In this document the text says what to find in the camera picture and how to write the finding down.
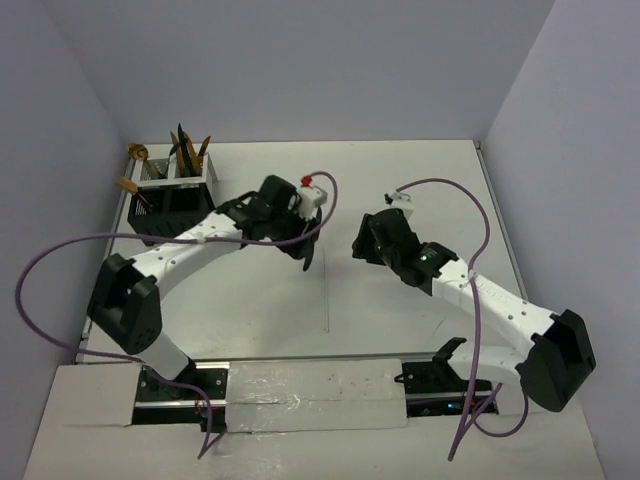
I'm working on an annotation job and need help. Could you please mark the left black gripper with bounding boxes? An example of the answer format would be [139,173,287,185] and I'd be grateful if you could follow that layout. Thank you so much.
[265,201,318,259]

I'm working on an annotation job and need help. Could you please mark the black serrated knife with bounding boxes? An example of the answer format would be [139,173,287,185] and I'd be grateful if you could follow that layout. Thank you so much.
[178,125,198,177]

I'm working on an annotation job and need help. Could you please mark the gold knife green handle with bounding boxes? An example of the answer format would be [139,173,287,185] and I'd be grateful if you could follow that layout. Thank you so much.
[170,131,185,177]

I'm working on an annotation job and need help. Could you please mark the gold fork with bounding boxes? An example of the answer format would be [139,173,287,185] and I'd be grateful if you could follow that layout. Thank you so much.
[115,176,152,212]

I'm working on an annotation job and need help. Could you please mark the gold spoon green handle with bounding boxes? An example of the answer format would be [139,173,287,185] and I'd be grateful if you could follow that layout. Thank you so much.
[127,143,161,179]

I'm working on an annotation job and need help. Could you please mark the gold knife black handle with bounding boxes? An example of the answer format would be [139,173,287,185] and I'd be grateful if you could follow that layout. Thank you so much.
[181,132,201,176]

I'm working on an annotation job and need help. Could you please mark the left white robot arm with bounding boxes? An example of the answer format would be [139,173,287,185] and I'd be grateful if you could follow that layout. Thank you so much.
[88,175,327,399]

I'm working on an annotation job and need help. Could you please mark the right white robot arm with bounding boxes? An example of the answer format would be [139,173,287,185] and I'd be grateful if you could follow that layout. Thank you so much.
[352,208,596,412]

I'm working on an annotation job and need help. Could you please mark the clear glass straw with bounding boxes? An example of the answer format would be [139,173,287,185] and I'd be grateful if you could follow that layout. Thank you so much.
[321,247,331,334]

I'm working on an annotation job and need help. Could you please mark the black utensil caddy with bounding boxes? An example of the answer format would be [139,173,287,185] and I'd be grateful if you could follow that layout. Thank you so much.
[127,183,215,238]

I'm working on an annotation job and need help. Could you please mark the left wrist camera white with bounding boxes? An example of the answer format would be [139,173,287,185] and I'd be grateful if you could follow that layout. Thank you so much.
[296,175,327,219]

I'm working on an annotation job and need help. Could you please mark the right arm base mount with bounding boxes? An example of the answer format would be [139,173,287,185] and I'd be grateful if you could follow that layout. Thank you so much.
[394,360,468,418]

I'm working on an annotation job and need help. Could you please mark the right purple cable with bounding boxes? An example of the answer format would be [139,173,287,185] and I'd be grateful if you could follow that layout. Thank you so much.
[397,178,531,461]

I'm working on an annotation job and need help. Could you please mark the purple cable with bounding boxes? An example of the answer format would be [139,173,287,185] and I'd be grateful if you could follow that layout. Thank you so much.
[14,171,340,460]
[397,178,531,461]

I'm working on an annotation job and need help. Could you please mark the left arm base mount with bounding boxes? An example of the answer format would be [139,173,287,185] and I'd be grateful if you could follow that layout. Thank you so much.
[131,362,229,434]

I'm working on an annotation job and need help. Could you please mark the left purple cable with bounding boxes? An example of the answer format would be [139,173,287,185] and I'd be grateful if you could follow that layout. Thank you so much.
[14,171,340,460]

